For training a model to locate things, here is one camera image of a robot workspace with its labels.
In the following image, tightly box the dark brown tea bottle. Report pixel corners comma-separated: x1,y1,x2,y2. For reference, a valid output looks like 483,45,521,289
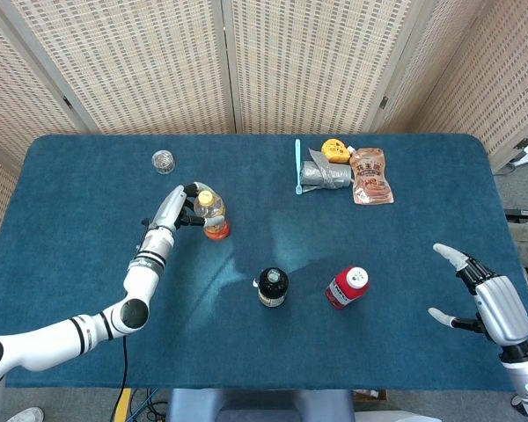
257,266,290,309

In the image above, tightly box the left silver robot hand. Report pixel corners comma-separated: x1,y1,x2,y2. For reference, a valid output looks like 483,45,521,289
147,181,226,232

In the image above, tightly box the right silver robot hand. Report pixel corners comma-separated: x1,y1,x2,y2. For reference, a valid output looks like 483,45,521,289
427,243,528,348

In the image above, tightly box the blue felt table cover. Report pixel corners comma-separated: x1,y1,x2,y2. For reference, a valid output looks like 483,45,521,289
0,134,528,392

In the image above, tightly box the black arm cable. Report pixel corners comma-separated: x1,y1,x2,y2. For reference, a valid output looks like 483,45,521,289
109,336,131,422

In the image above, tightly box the blue floor cable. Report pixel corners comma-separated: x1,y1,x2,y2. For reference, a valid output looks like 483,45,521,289
129,388,159,422

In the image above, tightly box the small clear glass jar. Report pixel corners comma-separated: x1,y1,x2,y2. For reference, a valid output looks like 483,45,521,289
150,149,176,176

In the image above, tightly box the red NFC juice bottle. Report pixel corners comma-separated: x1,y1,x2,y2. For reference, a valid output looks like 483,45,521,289
325,266,371,311

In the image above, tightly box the brown sauce pouch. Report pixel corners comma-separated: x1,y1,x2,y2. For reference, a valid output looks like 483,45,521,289
348,147,395,206

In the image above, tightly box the woven folding screen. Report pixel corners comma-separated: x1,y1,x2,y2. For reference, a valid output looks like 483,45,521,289
0,0,528,273

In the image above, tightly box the white shoe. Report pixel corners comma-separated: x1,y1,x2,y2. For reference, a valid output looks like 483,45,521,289
6,406,45,422

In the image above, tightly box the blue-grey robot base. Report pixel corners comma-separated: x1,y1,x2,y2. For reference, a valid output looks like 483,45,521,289
165,388,356,422

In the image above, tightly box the orange iced tea bottle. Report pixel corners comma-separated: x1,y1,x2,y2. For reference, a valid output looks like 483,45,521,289
193,189,231,241

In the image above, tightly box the yellow snack package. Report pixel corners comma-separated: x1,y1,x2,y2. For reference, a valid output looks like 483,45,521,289
320,138,352,164

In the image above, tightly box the grey foil pouch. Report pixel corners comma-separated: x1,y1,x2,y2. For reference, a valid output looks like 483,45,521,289
299,148,353,193

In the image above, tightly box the light blue toothbrush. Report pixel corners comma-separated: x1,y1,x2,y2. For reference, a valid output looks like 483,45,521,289
294,138,304,195

